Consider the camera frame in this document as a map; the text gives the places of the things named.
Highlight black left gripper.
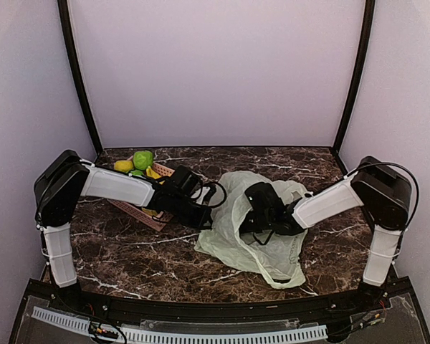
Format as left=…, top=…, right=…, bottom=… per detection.
left=170, top=193, right=215, bottom=230

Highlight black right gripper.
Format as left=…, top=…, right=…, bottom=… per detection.
left=215, top=209, right=272, bottom=234

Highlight light green plastic bag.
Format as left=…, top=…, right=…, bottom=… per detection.
left=194, top=171, right=307, bottom=289

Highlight green apple from bag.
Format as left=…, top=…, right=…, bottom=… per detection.
left=132, top=150, right=154, bottom=171

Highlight large yellow fruit from bag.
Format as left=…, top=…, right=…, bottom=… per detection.
left=114, top=160, right=135, bottom=173

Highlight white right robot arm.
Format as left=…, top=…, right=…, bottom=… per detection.
left=239, top=156, right=419, bottom=311

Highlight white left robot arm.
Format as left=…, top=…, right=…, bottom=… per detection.
left=33, top=150, right=212, bottom=312

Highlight pink plastic basket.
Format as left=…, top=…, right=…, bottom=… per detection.
left=107, top=161, right=176, bottom=232

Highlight yellow toy bananas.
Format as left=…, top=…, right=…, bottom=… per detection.
left=145, top=166, right=162, bottom=180

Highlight green toy watermelon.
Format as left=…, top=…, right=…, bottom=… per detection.
left=129, top=170, right=146, bottom=176

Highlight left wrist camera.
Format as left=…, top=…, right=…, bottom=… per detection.
left=196, top=181, right=227, bottom=209

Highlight black front rail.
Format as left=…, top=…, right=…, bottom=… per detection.
left=51, top=288, right=390, bottom=329

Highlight white slotted cable duct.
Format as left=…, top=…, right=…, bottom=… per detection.
left=31, top=306, right=328, bottom=343

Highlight left black frame post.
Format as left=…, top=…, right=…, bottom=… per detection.
left=57, top=0, right=104, bottom=157

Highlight black frame post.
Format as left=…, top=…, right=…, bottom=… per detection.
left=57, top=0, right=104, bottom=157
left=332, top=0, right=376, bottom=155

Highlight right black frame post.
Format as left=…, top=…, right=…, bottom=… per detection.
left=332, top=0, right=376, bottom=155

